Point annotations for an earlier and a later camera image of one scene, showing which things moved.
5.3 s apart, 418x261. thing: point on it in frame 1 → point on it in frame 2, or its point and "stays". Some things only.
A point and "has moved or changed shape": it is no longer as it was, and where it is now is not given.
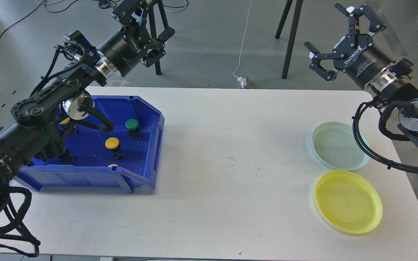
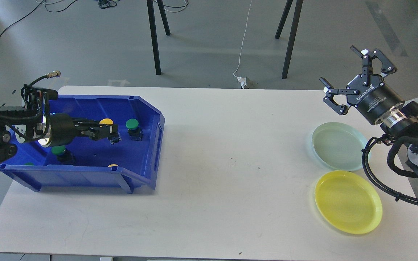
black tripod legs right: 298,7 stays
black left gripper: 123,50 → 62,128
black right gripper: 364,62 → 376,100
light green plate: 334,144 stays
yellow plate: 348,202 stays
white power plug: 243,81 stays
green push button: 134,132 stays
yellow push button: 111,143 → 106,121
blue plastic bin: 117,160 stays
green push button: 66,157 has moved or changed shape
